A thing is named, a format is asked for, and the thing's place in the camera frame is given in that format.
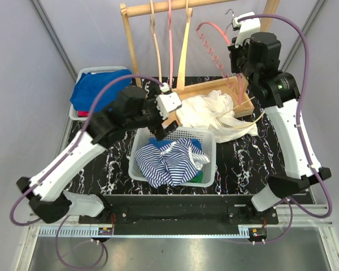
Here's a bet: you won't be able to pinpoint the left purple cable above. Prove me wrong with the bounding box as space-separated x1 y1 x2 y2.
10 73 172 270

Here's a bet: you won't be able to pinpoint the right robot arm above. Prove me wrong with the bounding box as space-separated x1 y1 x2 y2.
228 32 331 224

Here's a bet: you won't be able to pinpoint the purple cable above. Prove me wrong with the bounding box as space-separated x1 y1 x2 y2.
10 73 172 270
223 14 333 245

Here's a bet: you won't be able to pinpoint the white centre basket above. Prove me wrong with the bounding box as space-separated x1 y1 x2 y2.
128 126 216 187

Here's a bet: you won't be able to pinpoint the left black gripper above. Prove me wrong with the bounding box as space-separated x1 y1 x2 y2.
126 88 179 141

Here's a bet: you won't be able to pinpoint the white basket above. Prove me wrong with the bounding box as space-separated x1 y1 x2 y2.
128 126 216 187
68 66 127 121

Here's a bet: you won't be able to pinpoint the folded blue cloth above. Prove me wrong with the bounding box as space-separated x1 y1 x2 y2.
70 69 132 112

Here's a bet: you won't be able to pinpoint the blue white striped top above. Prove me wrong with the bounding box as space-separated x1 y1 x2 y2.
135 138 211 188

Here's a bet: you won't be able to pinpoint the beige plastic hanger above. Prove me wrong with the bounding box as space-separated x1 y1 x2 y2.
150 0 162 82

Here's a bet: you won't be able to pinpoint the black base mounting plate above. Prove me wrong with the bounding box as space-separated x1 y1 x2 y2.
79 195 279 237

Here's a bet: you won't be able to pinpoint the cream wooden hanger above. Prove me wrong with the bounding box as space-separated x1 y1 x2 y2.
177 1 193 91

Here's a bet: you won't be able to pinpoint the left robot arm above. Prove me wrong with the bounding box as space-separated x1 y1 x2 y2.
16 86 182 224

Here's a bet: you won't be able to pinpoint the green tank top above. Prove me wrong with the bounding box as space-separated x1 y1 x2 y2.
190 171 203 183

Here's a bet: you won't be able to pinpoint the pink red folded clothes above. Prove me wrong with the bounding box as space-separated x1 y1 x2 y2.
77 111 89 117

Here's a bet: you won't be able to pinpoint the white tank top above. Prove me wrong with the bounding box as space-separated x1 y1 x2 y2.
176 90 258 143

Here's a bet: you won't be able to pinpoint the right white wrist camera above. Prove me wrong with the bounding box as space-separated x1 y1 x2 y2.
232 12 260 48

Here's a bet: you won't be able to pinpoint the pink hanger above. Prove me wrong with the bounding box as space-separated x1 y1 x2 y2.
196 8 244 105
168 0 174 87

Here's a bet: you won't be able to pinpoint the white rear basket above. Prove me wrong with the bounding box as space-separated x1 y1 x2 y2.
68 66 127 121

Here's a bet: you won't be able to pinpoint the wooden clothes rack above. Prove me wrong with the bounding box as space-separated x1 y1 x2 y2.
118 0 280 129

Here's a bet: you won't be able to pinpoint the blue tank top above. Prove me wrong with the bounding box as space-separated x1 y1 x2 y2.
149 138 202 150

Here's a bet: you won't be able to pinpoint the cream hanger under white top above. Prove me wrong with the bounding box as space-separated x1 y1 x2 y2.
213 93 263 130

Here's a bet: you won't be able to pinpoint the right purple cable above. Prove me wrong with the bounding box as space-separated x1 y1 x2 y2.
223 14 333 245

